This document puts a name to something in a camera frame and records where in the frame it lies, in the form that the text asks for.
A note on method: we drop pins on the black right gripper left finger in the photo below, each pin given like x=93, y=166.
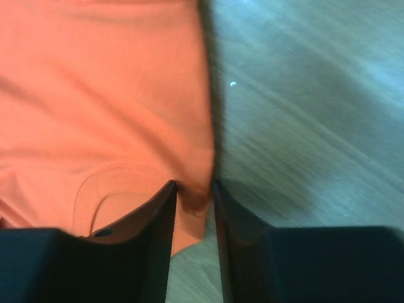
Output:
x=126, y=261

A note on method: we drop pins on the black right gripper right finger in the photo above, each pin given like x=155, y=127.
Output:
x=263, y=263

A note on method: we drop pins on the orange t shirt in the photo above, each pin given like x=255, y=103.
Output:
x=103, y=102

